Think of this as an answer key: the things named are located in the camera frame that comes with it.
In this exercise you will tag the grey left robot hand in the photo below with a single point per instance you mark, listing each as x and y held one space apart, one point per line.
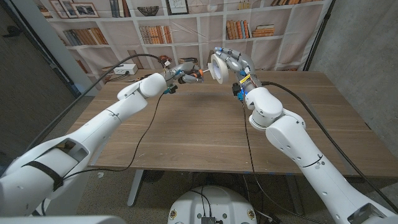
186 69

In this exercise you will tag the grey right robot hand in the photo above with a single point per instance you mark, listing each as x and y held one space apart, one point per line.
244 63

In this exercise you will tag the black orange screwdriver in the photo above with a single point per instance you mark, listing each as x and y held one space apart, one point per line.
196 74

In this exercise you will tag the beige masking tape roll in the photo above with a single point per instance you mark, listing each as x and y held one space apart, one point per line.
222 73

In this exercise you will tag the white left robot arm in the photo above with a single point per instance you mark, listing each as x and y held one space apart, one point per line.
93 130

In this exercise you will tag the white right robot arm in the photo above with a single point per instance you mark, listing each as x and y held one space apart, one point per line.
295 140

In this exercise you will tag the printed bookshelf backdrop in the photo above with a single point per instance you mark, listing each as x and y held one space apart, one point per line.
292 46

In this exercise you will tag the white power strip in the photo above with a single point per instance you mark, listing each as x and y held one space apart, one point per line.
124 69

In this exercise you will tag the black backdrop stand pole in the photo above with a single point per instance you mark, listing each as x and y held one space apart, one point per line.
311 56

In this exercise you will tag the grey table leg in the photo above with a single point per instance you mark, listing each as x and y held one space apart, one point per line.
135 189
293 199

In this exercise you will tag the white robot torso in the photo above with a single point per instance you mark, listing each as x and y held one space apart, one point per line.
214 202

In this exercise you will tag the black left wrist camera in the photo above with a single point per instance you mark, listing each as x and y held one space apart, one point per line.
171 89

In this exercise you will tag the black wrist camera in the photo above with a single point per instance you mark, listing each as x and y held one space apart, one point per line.
237 90
171 89

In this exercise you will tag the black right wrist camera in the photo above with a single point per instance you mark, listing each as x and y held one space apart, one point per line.
237 90

